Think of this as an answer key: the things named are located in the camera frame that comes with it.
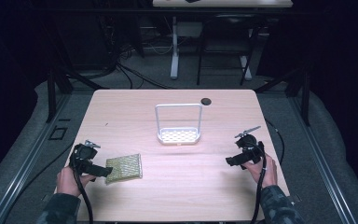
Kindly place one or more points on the person's right hand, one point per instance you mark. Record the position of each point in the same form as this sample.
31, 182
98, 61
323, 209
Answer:
268, 174

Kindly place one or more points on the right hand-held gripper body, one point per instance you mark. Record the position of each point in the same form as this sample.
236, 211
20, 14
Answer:
250, 146

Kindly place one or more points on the white-legged background desk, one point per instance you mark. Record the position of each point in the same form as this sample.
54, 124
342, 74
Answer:
174, 56

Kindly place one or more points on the white sponge holder rack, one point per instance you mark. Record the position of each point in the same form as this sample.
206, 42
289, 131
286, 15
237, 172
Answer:
178, 136

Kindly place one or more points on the person's left hand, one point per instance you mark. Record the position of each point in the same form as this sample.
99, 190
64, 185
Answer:
66, 182

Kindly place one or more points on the gold mesh scouring sponge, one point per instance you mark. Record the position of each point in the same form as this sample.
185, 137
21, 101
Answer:
126, 168

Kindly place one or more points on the black metal stand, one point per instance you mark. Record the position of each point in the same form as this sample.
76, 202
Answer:
305, 96
51, 93

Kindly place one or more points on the black chair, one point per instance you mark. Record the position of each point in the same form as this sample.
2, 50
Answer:
227, 37

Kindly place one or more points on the black table grommet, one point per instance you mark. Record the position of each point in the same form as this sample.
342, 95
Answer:
205, 101

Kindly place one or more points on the metal floor rail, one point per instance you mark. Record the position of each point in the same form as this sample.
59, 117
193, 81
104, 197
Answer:
28, 161
323, 161

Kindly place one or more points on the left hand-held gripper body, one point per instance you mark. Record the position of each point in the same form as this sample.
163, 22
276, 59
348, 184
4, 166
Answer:
82, 154

